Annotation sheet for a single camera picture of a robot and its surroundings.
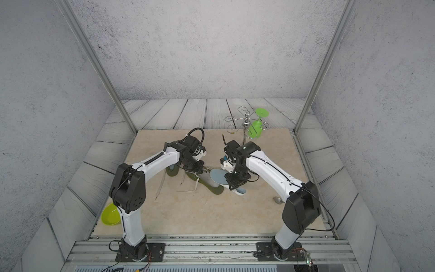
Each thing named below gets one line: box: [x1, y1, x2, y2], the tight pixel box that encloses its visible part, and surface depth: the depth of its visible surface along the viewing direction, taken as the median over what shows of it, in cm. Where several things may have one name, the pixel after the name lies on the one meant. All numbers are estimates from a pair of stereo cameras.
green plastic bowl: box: [100, 202, 122, 226], surface depth 83 cm
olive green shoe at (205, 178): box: [185, 168, 224, 195], surface depth 93 cm
